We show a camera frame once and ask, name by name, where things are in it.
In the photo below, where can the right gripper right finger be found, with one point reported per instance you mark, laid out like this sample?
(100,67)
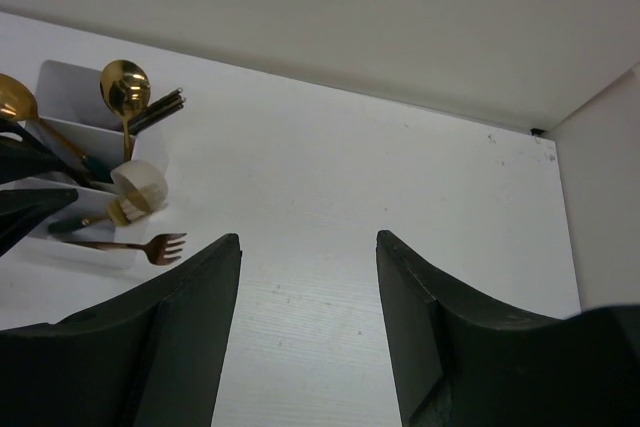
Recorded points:
(462,358)

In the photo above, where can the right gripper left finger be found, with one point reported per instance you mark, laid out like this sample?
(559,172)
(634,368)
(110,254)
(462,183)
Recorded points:
(152,356)

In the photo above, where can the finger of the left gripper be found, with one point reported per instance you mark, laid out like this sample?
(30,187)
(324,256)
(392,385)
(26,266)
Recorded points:
(22,155)
(22,210)

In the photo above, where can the rose gold fork green handle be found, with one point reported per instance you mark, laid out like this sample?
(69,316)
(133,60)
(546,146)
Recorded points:
(120,213)

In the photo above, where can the gold spoon green handle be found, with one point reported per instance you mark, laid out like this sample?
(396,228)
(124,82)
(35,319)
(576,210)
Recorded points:
(19,104)
(126,90)

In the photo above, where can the brown wooden chopstick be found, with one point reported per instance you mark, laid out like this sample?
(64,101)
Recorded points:
(162,250)

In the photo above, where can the brown grey chopstick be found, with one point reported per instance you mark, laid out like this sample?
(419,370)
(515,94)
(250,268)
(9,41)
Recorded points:
(160,108)

